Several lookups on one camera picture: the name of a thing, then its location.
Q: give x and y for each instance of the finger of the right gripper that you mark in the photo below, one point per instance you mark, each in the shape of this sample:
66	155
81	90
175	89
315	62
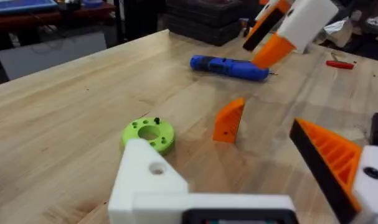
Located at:
269	21
304	21

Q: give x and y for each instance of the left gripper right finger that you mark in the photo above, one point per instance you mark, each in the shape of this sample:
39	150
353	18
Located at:
335	161

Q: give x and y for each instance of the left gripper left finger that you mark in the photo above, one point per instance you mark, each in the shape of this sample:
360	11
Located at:
142	174

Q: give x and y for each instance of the blue electric screwdriver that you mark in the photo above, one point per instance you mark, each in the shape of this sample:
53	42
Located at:
229	67

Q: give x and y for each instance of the orange ribbed wedge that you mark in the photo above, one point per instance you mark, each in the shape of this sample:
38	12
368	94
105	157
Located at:
227	123

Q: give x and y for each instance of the black screw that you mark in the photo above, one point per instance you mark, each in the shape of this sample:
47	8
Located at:
157	120

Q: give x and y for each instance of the green disc with holes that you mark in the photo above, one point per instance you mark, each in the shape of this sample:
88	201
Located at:
135	133

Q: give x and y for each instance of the stack of black cases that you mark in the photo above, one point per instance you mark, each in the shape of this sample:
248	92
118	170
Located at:
204	21

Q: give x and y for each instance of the grey flat panel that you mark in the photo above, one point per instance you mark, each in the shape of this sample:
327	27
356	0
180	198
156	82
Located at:
51	53

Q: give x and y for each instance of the dark red side table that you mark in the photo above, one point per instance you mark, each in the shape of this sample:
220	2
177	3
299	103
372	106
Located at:
83	12

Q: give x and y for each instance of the blue tray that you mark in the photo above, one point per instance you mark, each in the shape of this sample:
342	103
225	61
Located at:
20	4

